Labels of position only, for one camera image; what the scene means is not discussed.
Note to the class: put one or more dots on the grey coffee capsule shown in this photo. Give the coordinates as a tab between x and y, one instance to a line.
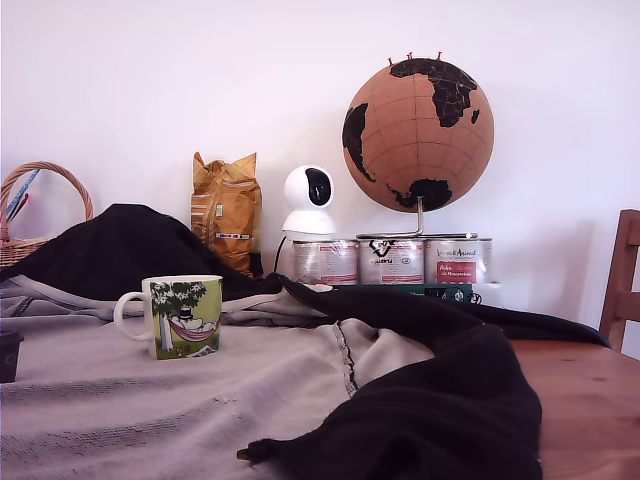
9	357

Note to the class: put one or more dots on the green illustrated coffee mug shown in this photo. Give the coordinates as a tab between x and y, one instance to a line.
187	320

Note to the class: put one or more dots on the silver tin with red label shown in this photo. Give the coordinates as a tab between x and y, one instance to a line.
325	262
457	262

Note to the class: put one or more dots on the silver tin with black logo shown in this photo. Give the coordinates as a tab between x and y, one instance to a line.
392	262

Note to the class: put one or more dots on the yellow paper food bag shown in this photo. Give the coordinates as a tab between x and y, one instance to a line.
230	215

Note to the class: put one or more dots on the dark green flat box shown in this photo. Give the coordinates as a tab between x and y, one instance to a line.
400	289

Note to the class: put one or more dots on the metal globe stand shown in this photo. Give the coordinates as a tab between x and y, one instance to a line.
421	225

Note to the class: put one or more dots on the cork globe with black continents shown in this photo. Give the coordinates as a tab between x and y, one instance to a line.
415	135

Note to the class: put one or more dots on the grey and black blanket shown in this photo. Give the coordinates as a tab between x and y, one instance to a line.
150	410

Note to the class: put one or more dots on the blue pen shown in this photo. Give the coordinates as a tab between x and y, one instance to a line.
22	192

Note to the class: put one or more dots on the brown wooden chair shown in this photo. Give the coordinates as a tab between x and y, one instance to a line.
625	280

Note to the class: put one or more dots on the white dome security camera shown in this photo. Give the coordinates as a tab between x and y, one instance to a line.
310	210

